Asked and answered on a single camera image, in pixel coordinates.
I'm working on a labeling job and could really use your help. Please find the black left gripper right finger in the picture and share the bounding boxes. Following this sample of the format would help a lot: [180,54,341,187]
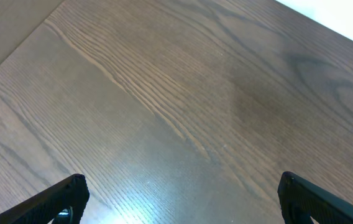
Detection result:
[277,171,353,224]

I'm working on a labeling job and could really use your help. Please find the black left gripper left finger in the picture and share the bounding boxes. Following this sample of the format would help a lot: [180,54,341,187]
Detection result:
[0,174,89,224]

